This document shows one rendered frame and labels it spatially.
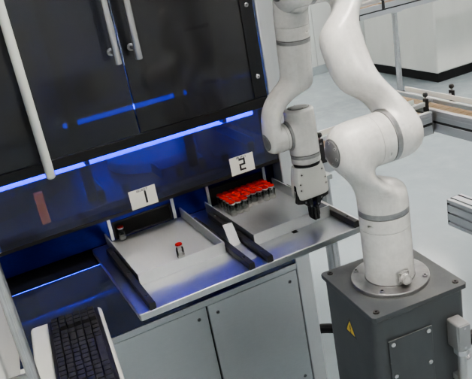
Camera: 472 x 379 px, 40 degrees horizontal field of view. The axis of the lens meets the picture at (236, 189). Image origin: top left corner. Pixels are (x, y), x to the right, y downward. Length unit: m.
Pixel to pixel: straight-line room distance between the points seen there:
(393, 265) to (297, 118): 0.48
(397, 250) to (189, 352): 0.95
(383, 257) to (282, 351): 0.97
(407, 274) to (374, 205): 0.19
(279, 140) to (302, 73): 0.19
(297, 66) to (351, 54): 0.27
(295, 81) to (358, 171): 0.39
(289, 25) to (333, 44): 0.22
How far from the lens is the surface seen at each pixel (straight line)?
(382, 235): 1.55
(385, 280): 1.61
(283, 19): 1.70
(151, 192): 2.00
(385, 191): 1.49
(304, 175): 1.84
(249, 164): 2.11
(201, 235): 1.98
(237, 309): 2.28
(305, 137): 1.80
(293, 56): 1.72
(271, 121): 1.74
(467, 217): 2.76
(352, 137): 1.43
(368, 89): 1.50
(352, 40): 1.50
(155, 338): 2.20
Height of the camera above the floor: 1.72
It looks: 22 degrees down
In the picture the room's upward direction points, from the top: 11 degrees counter-clockwise
